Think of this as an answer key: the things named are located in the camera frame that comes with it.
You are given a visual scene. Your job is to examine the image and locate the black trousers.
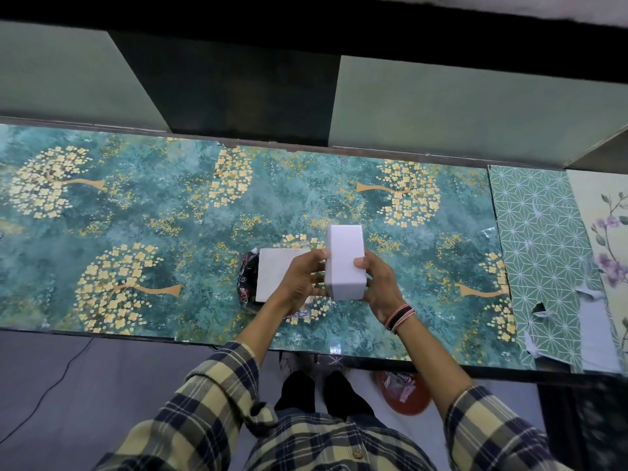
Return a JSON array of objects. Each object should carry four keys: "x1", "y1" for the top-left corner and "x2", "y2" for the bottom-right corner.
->
[{"x1": 273, "y1": 370, "x2": 376, "y2": 423}]

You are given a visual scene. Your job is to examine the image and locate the cream floral patterned sheet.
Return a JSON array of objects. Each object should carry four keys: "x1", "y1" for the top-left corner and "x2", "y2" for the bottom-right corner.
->
[{"x1": 566, "y1": 169, "x2": 628, "y2": 374}]

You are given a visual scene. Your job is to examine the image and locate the green geometric patterned sheet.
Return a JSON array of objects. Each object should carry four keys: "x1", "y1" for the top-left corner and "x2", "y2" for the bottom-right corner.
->
[{"x1": 488, "y1": 165, "x2": 623, "y2": 374}]

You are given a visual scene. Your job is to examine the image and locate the black patterned pouch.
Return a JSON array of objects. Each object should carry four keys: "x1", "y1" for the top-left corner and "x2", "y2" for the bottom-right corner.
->
[{"x1": 237, "y1": 248, "x2": 261, "y2": 309}]

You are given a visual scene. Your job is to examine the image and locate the black red wrist thread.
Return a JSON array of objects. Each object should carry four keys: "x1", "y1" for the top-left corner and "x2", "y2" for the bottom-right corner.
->
[{"x1": 390, "y1": 308, "x2": 417, "y2": 335}]

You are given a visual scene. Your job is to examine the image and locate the white rectangular box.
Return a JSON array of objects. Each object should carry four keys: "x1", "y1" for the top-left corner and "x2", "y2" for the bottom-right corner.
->
[{"x1": 325, "y1": 224, "x2": 368, "y2": 302}]

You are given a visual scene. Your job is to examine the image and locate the red round plastic container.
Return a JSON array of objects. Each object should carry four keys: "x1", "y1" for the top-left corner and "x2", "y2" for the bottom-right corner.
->
[{"x1": 375, "y1": 371, "x2": 433, "y2": 417}]

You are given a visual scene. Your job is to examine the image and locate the person's right forearm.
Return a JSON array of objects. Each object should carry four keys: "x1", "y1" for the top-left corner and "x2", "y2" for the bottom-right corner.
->
[{"x1": 392, "y1": 313, "x2": 476, "y2": 421}]

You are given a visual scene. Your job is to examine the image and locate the yellow navy plaid shirt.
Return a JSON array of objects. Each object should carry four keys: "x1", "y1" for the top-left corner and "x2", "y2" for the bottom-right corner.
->
[{"x1": 95, "y1": 341, "x2": 576, "y2": 471}]

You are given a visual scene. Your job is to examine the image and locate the clear plastic packet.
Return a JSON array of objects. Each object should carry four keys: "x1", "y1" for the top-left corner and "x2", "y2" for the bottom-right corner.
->
[{"x1": 385, "y1": 372, "x2": 419, "y2": 404}]

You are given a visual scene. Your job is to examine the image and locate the pink wrist band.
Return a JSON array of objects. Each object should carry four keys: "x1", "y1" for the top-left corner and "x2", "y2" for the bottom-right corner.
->
[{"x1": 384, "y1": 302, "x2": 412, "y2": 330}]

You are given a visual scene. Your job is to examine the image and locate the teal floral table cover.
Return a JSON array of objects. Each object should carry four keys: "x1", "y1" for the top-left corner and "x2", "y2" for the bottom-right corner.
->
[{"x1": 0, "y1": 123, "x2": 536, "y2": 371}]

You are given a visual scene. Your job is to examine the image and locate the white flat box lid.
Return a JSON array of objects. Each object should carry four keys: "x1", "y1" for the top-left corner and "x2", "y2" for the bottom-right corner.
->
[{"x1": 255, "y1": 247, "x2": 316, "y2": 305}]

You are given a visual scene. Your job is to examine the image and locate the person's right hand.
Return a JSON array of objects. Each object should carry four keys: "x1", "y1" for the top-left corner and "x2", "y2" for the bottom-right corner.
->
[{"x1": 353, "y1": 249, "x2": 408, "y2": 324}]

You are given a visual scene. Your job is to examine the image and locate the black floor cable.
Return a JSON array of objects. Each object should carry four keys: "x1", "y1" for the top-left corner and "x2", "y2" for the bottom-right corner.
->
[{"x1": 0, "y1": 337, "x2": 96, "y2": 446}]

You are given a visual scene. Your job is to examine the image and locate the person's left forearm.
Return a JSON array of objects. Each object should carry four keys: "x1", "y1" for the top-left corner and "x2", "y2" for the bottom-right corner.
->
[{"x1": 235, "y1": 295, "x2": 297, "y2": 369}]

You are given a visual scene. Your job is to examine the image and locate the person's left hand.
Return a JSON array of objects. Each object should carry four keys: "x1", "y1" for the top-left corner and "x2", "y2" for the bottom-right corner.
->
[{"x1": 274, "y1": 248, "x2": 329, "y2": 315}]

